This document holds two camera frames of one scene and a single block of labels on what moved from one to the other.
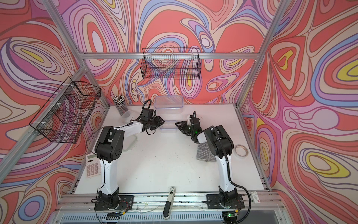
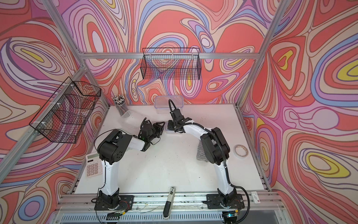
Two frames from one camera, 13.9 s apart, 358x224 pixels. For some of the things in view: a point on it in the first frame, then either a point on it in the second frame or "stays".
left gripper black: x=159 y=121 -> x=160 y=129
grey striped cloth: x=204 y=153 stays
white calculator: x=93 y=165 stays
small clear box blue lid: x=168 y=126 stays
